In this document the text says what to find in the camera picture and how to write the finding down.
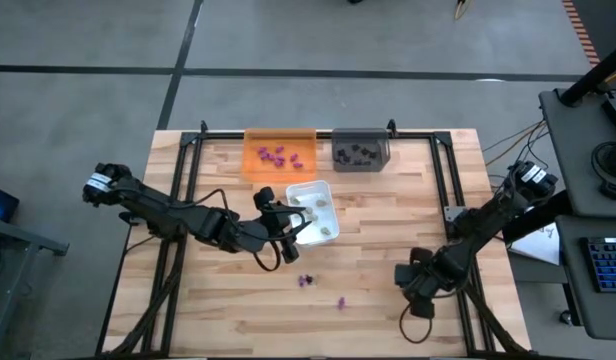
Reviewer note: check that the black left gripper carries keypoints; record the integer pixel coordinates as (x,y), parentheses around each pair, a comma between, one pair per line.
(268,232)

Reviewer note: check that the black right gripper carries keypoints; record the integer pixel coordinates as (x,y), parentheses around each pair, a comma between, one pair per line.
(433,275)

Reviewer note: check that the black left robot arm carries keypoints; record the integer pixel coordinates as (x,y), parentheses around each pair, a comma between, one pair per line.
(158,210)

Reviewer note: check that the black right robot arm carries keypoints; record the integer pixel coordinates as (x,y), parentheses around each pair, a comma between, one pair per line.
(488,220)

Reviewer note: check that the white plastic bin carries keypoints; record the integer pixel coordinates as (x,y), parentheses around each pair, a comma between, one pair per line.
(325,215)

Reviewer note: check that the orange translucent plastic bin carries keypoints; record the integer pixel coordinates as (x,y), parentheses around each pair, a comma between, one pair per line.
(298,175)

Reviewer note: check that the white paper sheet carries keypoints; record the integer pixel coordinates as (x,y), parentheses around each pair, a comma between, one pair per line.
(543,247)

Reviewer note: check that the black support bar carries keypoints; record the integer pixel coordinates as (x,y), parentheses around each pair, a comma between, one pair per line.
(535,222)

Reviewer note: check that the grey translucent plastic bin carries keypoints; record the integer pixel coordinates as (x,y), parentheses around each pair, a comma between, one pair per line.
(378,142)

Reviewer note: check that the black caster wheel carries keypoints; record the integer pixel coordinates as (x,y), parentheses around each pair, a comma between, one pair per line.
(567,318)

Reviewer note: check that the dark grey desk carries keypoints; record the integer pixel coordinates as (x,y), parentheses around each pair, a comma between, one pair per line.
(578,140)
(578,300)

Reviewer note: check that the black backlit keyboard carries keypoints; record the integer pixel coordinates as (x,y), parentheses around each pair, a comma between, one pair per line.
(608,265)

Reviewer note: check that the black round monitor base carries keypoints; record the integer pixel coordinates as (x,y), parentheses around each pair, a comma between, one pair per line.
(605,165)

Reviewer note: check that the grey metal cart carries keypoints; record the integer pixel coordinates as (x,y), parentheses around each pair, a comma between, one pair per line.
(38,245)

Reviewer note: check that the tan wooden leg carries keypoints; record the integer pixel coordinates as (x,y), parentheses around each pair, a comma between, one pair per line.
(460,9)

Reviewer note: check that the orange striped edge strip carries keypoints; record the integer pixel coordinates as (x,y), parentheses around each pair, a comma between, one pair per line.
(580,32)

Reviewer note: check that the black box with blue light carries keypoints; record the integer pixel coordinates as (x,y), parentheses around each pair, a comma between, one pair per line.
(3,200)

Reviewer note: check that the silver metal mounting bracket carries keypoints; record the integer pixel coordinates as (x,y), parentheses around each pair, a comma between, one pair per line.
(452,214)

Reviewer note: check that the black slanted post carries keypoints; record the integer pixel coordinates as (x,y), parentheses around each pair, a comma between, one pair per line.
(588,80)

